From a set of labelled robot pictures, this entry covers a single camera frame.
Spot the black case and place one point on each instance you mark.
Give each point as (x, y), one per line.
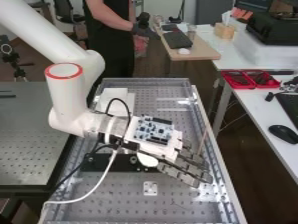
(274, 28)

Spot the white desk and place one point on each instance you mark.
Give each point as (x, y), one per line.
(266, 133)
(248, 56)

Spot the black chair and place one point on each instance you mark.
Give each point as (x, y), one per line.
(67, 11)

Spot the black mouse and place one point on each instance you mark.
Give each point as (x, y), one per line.
(283, 134)

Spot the white mouse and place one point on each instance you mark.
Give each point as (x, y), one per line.
(184, 51)

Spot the person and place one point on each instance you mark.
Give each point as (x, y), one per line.
(108, 33)

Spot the wooden desk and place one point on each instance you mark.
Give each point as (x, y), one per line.
(200, 51)

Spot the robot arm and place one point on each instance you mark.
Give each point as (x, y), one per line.
(67, 100)

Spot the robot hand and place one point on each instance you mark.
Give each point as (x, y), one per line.
(154, 133)

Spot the clear box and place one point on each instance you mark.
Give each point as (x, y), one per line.
(177, 206)

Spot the black tripod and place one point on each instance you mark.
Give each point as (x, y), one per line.
(15, 66)

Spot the small white holder block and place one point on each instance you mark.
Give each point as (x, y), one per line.
(150, 188)

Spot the black keyboard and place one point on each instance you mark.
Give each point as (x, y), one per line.
(290, 106)
(178, 40)

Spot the black plate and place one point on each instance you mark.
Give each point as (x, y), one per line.
(104, 162)

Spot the red tray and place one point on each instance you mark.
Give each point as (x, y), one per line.
(266, 78)
(237, 80)

